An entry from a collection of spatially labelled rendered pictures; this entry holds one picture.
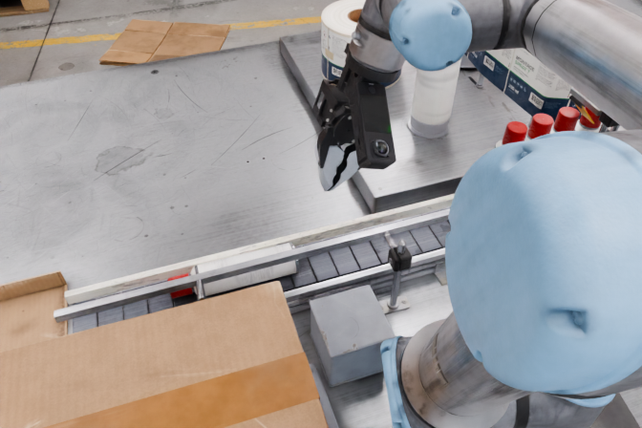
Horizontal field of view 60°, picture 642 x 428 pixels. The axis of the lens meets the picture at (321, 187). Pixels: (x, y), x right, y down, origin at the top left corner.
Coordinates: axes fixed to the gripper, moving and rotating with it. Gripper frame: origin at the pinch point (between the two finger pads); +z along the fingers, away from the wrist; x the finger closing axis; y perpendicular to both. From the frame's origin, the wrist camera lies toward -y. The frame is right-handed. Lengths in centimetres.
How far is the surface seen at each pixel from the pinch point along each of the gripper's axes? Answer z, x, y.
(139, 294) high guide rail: 18.3, 25.6, -3.4
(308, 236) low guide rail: 13.9, -2.0, 3.7
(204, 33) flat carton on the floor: 93, -45, 257
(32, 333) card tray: 36, 39, 5
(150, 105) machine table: 28, 16, 64
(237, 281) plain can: 18.3, 10.7, -1.7
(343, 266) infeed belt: 15.6, -7.2, -1.8
